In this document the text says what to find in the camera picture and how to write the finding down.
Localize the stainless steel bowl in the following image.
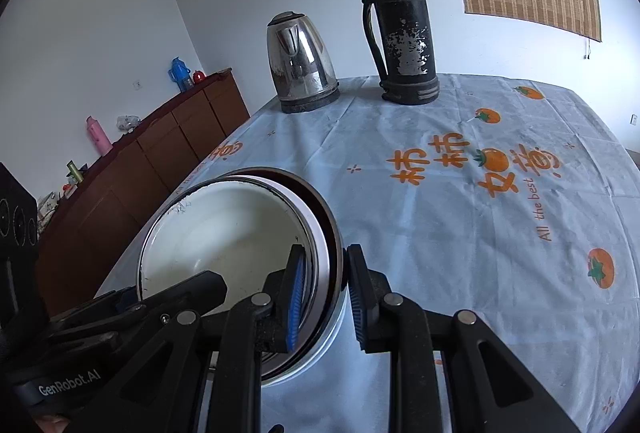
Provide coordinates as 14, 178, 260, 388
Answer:
219, 166, 346, 387

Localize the white enamel bowl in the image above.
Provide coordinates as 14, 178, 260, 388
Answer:
137, 178, 318, 333

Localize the person's left hand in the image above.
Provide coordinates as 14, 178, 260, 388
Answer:
35, 416, 70, 433

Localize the brown wooden sideboard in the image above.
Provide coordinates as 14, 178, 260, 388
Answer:
36, 69, 250, 316

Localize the green can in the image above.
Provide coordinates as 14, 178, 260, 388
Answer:
66, 161, 84, 184

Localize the pink thermos bottle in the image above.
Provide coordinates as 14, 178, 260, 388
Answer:
86, 116, 113, 156

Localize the light blue printed tablecloth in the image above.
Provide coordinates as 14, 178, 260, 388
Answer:
186, 74, 639, 432

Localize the crumpled plastic bag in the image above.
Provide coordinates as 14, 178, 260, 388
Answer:
116, 115, 141, 134

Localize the small red object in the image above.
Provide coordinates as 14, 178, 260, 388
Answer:
193, 71, 206, 83

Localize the blue thermos jug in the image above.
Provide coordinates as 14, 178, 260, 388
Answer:
168, 57, 193, 93

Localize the stainless electric kettle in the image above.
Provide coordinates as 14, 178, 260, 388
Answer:
267, 11, 340, 113

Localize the black thermos flask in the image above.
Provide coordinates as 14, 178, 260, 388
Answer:
362, 0, 439, 106

